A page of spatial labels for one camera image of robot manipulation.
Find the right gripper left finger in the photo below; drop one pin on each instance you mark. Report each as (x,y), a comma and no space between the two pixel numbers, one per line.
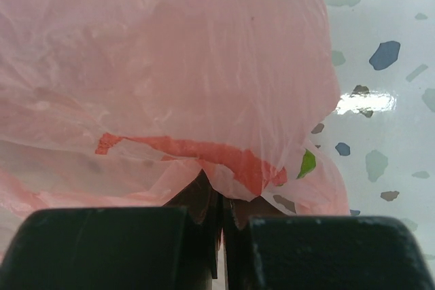
(203,205)

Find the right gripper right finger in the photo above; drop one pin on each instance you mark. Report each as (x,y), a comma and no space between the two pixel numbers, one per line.
(237,240)

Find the pink plastic bag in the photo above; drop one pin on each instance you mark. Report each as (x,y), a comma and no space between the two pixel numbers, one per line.
(125,102)

